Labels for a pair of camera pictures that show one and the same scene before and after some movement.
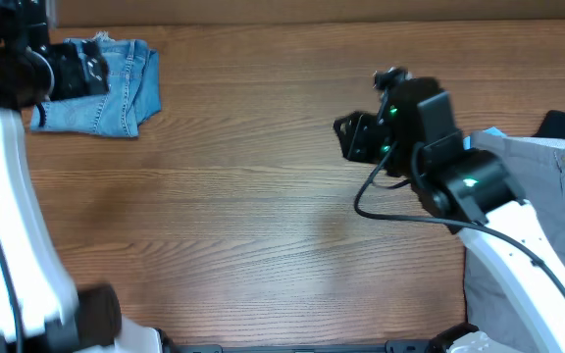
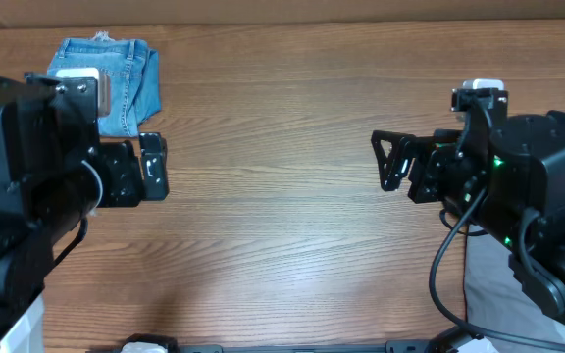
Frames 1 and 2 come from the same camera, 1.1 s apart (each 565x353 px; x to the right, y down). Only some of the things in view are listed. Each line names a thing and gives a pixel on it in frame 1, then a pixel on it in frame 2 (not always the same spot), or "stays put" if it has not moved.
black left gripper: (69, 61) -> (126, 186)
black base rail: (391, 346) stays put
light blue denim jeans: (132, 96) stays put
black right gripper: (362, 126) -> (434, 156)
